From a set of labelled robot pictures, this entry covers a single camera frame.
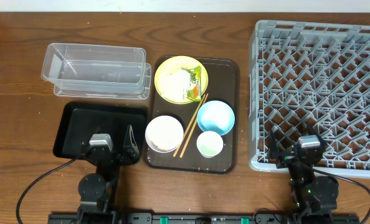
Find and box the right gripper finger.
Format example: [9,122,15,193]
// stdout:
[268,130,280,159]
[306,124,320,138]

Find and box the white bowl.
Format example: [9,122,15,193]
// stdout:
[145,115,184,153]

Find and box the small white cup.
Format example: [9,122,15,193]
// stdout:
[196,131,224,158]

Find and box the light blue bowl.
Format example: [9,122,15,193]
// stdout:
[197,100,235,136]

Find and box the white tissue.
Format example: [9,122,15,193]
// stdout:
[160,68,190,102]

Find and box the green snack wrapper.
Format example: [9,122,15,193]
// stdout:
[181,66,201,101]

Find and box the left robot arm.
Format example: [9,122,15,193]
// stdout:
[76,124,140,223]

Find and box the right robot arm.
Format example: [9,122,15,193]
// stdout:
[268,126,339,223]

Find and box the grey plastic dishwasher rack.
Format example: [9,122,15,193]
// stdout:
[249,20,370,179]

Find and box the black plastic tray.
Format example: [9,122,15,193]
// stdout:
[53,101,147,159]

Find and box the wooden chopstick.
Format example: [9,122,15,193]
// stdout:
[179,94,209,158]
[173,93,208,157]

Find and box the clear plastic bin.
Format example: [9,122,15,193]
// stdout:
[41,43,152,100]

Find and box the yellow round plate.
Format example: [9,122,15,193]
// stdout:
[154,56,209,105]

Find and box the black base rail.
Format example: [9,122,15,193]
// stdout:
[47,212,360,224]

